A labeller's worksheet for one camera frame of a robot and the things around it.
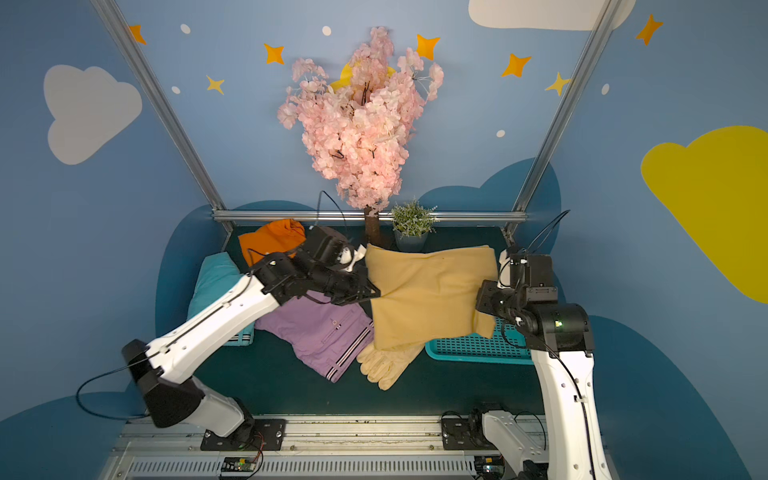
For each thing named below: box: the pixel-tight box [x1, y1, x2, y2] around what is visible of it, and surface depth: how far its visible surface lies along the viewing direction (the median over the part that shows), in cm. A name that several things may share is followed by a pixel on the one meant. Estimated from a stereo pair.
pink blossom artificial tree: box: [277, 26, 445, 244], surface depth 72 cm
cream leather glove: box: [356, 342, 425, 391], surface depth 88 cm
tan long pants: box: [365, 243, 499, 351], surface depth 69 cm
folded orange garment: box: [238, 219, 306, 267], surface depth 117 cm
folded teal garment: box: [187, 252, 246, 319], surface depth 99 cm
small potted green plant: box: [391, 197, 440, 253], surface depth 105 cm
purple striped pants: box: [255, 291, 375, 383], surface depth 90 cm
